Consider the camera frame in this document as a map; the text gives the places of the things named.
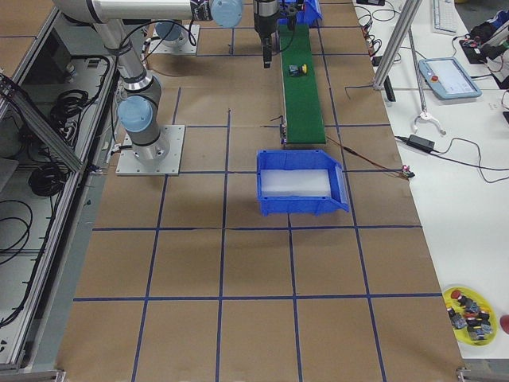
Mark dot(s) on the right blue plastic bin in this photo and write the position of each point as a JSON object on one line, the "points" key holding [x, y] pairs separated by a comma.
{"points": [[302, 160]]}

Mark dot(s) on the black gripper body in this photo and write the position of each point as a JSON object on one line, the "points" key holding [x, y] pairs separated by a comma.
{"points": [[262, 19]]}

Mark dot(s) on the green conveyor belt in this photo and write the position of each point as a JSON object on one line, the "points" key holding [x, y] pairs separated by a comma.
{"points": [[303, 115]]}

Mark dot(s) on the yellow push button switch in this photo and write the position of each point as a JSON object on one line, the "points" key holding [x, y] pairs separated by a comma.
{"points": [[298, 70]]}

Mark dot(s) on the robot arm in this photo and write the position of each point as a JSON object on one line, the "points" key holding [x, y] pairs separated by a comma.
{"points": [[289, 12], [138, 112]]}

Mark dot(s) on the left blue plastic bin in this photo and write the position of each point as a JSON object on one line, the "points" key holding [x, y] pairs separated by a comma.
{"points": [[310, 13]]}

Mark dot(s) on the aluminium frame post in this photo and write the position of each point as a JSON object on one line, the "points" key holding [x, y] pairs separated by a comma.
{"points": [[403, 24]]}

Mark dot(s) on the black flat bar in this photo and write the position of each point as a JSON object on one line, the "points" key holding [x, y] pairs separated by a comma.
{"points": [[389, 90]]}

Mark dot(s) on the white keyboard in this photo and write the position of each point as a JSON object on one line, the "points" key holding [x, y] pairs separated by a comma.
{"points": [[444, 16]]}

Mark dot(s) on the yellow plate of buttons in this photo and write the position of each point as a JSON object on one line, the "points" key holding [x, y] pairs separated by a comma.
{"points": [[471, 316]]}

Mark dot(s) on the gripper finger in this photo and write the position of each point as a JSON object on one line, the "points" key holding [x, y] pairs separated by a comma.
{"points": [[291, 22], [267, 51]]}

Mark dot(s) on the white foam pad right bin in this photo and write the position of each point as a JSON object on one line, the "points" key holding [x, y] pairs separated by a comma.
{"points": [[295, 183]]}

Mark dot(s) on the blue plastic bin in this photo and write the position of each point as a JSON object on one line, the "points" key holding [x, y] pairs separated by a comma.
{"points": [[302, 160], [310, 13]]}

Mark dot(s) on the teach pendant tablet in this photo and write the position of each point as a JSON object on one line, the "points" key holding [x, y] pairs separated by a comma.
{"points": [[447, 79]]}

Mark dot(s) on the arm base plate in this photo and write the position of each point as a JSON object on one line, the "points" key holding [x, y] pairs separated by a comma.
{"points": [[161, 158]]}

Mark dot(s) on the black power adapter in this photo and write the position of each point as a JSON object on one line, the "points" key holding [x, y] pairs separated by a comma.
{"points": [[420, 143]]}

